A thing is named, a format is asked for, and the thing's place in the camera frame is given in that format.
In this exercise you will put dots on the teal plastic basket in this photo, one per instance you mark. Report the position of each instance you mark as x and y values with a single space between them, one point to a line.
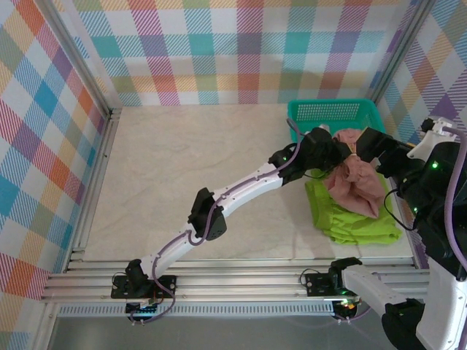
328 109

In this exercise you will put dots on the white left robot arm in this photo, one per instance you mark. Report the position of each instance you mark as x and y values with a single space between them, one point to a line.
248 189

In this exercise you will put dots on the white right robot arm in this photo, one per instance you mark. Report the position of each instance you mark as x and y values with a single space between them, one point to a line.
368 288

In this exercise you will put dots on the aluminium base frame rail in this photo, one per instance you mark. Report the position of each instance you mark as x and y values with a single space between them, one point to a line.
237 280

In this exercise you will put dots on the aluminium frame post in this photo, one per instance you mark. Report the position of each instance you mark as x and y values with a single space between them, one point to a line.
405 47
73 47

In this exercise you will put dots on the lime green shorts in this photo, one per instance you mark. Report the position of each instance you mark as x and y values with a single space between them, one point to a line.
350 226

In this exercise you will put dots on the dusty pink shorts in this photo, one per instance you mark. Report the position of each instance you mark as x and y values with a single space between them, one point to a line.
357 189

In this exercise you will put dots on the aluminium frame leg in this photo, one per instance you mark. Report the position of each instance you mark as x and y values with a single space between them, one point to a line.
45 328

